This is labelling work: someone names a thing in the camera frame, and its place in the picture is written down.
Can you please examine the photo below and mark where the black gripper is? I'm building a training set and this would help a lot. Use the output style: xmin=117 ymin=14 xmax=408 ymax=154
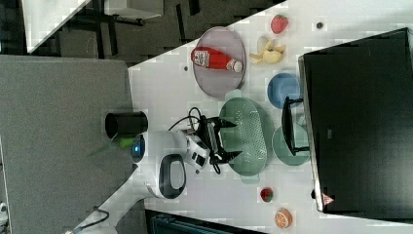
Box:
xmin=196 ymin=116 xmax=241 ymax=164

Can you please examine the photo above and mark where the green plastic strainer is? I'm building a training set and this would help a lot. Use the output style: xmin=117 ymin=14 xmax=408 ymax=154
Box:
xmin=219 ymin=90 xmax=268 ymax=184

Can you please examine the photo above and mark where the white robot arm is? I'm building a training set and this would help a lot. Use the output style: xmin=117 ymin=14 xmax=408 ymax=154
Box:
xmin=64 ymin=116 xmax=240 ymax=234

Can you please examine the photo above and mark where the purple round plate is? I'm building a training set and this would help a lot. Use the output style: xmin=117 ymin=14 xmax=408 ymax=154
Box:
xmin=190 ymin=26 xmax=246 ymax=98

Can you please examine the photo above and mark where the green mug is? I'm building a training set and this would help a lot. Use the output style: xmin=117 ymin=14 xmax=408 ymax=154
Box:
xmin=272 ymin=124 xmax=310 ymax=166

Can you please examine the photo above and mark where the red strawberry toy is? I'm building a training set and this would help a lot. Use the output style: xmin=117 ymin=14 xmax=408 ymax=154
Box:
xmin=260 ymin=187 xmax=274 ymax=203

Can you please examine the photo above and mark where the blue cup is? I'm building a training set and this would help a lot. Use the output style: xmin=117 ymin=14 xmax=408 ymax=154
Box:
xmin=267 ymin=73 xmax=301 ymax=109

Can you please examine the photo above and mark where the red ketchup bottle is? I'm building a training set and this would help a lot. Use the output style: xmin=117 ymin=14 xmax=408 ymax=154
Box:
xmin=191 ymin=47 xmax=244 ymax=72

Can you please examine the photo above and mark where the yellow peeled banana toy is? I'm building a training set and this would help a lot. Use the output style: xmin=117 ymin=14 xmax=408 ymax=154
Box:
xmin=249 ymin=36 xmax=286 ymax=64

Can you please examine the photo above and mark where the orange slice toy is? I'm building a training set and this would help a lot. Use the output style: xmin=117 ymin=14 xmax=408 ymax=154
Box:
xmin=275 ymin=208 xmax=292 ymax=229

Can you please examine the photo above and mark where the blue crate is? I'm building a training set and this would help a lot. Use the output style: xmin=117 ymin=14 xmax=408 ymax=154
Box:
xmin=150 ymin=214 xmax=261 ymax=234

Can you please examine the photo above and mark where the pink strawberry toy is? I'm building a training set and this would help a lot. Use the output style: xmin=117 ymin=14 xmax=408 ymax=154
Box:
xmin=271 ymin=15 xmax=288 ymax=34

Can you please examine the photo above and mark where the black toaster oven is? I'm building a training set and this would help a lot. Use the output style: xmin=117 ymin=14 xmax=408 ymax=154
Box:
xmin=282 ymin=28 xmax=413 ymax=223

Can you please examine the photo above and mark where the white background table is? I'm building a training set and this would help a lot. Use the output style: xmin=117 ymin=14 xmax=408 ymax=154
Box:
xmin=21 ymin=0 xmax=92 ymax=54

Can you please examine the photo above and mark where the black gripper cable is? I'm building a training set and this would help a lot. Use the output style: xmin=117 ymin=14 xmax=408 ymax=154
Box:
xmin=168 ymin=106 xmax=222 ymax=176

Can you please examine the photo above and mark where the black cylinder post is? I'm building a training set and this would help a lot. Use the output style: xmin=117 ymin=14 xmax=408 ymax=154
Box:
xmin=104 ymin=111 xmax=148 ymax=138

